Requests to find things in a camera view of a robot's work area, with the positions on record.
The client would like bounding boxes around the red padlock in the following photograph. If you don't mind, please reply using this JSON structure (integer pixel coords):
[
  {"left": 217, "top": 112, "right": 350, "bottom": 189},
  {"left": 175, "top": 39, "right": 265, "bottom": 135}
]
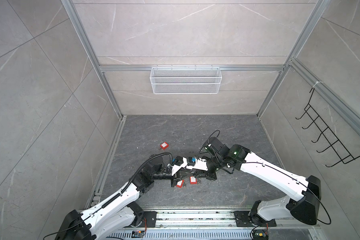
[
  {"left": 176, "top": 180, "right": 185, "bottom": 188},
  {"left": 160, "top": 142, "right": 169, "bottom": 150},
  {"left": 190, "top": 177, "right": 198, "bottom": 185}
]

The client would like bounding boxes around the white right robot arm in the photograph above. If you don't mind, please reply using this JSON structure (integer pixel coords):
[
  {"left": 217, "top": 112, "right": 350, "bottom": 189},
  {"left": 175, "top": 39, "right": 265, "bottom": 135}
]
[{"left": 187, "top": 137, "right": 321, "bottom": 226}]

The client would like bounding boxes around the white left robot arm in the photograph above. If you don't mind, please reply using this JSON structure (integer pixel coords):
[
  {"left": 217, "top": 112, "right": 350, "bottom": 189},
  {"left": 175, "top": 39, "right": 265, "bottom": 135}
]
[{"left": 54, "top": 153, "right": 198, "bottom": 240}]

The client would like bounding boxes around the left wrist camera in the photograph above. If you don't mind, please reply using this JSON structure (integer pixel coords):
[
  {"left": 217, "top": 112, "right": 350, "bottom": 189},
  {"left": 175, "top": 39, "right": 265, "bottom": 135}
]
[{"left": 171, "top": 156, "right": 188, "bottom": 176}]

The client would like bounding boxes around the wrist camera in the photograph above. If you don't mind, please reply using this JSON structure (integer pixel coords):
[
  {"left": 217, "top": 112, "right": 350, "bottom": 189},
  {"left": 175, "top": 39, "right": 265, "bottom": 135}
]
[
  {"left": 171, "top": 156, "right": 188, "bottom": 176},
  {"left": 186, "top": 157, "right": 208, "bottom": 171}
]

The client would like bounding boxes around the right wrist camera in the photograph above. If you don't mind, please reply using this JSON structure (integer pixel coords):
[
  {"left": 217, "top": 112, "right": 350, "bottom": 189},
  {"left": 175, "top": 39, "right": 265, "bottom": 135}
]
[{"left": 186, "top": 157, "right": 208, "bottom": 171}]

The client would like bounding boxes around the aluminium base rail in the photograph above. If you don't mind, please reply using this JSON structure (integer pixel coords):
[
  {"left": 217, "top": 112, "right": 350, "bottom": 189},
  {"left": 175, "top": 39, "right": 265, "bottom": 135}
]
[{"left": 83, "top": 206, "right": 319, "bottom": 230}]

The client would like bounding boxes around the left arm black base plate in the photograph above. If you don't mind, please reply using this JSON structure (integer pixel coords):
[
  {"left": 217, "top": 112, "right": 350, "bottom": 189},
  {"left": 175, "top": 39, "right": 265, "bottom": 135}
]
[{"left": 142, "top": 211, "right": 157, "bottom": 228}]

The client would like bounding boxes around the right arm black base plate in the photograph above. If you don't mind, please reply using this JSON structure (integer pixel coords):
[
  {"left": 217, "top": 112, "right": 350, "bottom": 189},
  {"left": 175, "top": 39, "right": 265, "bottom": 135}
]
[{"left": 234, "top": 211, "right": 277, "bottom": 227}]

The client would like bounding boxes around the slotted cable duct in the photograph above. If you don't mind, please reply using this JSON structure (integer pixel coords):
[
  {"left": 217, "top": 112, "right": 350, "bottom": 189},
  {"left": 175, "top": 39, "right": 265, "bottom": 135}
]
[{"left": 106, "top": 229, "right": 252, "bottom": 240}]

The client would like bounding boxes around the aluminium frame left rail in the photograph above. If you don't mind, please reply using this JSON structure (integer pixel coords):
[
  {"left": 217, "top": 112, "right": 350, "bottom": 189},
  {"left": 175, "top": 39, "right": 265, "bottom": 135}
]
[{"left": 85, "top": 116, "right": 127, "bottom": 209}]

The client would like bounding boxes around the white wire mesh basket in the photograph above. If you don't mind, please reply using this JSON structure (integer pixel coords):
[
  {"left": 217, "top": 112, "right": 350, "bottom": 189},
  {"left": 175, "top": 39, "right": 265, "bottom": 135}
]
[{"left": 150, "top": 67, "right": 222, "bottom": 95}]

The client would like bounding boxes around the black wire hook rack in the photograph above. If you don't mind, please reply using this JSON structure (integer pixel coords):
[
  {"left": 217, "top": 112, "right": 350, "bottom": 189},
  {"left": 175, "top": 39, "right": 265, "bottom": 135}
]
[{"left": 295, "top": 88, "right": 360, "bottom": 168}]

